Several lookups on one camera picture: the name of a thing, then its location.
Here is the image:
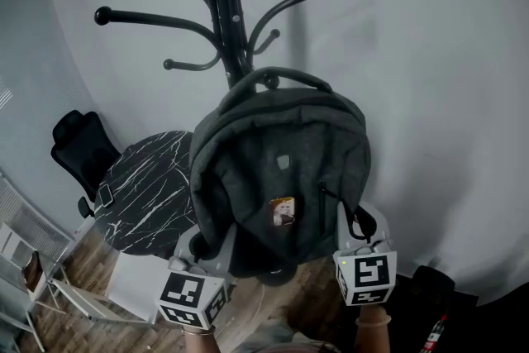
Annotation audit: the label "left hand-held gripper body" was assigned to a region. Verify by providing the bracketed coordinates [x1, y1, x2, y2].
[155, 251, 232, 331]

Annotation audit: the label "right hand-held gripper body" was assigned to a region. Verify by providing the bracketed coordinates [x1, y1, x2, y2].
[333, 239, 398, 307]

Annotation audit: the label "dark grey backpack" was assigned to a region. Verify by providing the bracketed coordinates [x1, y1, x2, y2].
[188, 66, 372, 278]

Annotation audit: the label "black coat stand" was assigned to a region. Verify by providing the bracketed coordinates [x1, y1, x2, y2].
[93, 0, 361, 287]

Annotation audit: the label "person's right forearm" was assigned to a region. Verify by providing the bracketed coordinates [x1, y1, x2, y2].
[355, 303, 393, 353]

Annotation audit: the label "person's left forearm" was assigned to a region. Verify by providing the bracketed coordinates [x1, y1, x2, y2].
[181, 326, 218, 353]

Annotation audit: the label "white shelf rack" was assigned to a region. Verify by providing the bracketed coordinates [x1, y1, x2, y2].
[0, 218, 71, 352]

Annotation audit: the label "white folding chair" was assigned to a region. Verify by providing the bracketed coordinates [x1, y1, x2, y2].
[49, 251, 170, 326]

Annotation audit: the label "black padded office chair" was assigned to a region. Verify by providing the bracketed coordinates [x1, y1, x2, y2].
[322, 265, 480, 353]

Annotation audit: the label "black marble round table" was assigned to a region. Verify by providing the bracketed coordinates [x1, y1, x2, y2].
[93, 131, 198, 257]

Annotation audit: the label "person's legs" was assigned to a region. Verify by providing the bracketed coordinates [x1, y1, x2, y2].
[231, 317, 340, 344]

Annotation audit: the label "plastic bottle with red label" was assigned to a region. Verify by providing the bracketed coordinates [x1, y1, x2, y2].
[421, 313, 448, 353]

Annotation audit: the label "smartphone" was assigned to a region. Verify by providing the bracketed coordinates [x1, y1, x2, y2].
[97, 184, 115, 207]

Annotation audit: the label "person's top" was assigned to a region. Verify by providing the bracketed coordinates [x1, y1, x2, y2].
[247, 338, 341, 353]

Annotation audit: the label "black mesh office chair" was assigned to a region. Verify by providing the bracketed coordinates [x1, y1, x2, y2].
[50, 109, 123, 220]

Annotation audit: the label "bracelet on left wrist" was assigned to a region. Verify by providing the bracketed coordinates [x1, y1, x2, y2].
[180, 325, 216, 338]

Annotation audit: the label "bracelet on wrist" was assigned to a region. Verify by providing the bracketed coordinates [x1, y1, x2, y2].
[355, 313, 393, 328]
[180, 325, 216, 338]

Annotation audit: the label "bracelet on right wrist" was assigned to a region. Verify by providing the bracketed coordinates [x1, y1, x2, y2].
[355, 313, 393, 328]

